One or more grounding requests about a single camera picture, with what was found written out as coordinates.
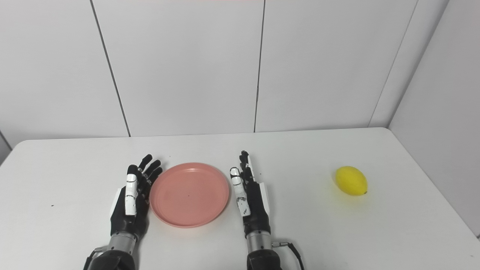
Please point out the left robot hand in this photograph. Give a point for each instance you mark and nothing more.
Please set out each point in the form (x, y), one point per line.
(131, 202)

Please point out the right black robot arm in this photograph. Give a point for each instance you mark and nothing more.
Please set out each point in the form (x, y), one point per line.
(262, 253)

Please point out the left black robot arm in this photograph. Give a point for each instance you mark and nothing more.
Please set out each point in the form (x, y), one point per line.
(112, 253)

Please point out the pink round plate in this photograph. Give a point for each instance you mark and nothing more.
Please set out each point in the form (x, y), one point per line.
(189, 195)

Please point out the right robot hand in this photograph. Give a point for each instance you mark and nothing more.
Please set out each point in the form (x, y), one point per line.
(253, 202)

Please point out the yellow lemon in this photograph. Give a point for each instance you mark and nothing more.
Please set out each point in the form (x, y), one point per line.
(351, 180)

